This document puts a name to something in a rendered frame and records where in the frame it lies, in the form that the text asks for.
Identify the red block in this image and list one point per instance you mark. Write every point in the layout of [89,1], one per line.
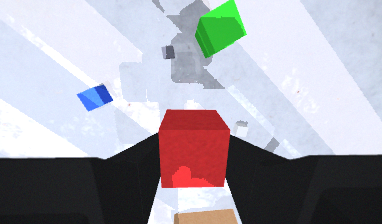
[193,147]

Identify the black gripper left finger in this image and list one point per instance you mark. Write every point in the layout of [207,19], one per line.
[118,190]

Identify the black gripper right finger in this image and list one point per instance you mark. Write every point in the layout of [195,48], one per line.
[271,189]

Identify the blue block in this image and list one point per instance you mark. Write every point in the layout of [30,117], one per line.
[95,97]

